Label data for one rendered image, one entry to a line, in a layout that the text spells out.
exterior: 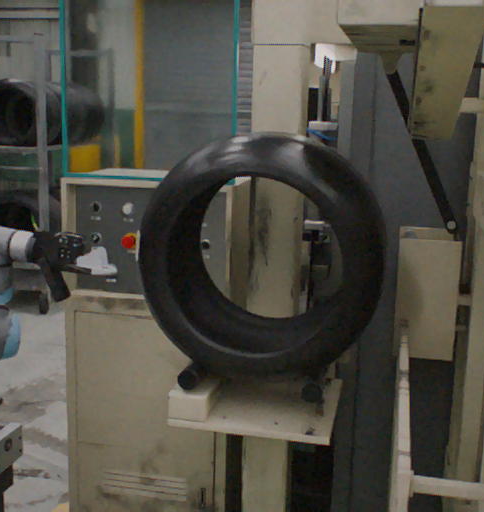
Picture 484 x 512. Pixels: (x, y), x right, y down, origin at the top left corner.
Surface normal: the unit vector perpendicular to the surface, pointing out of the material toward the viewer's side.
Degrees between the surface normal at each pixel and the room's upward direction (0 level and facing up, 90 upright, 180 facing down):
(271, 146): 43
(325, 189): 82
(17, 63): 90
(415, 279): 90
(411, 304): 90
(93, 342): 90
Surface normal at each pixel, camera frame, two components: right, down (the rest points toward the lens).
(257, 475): -0.20, 0.19
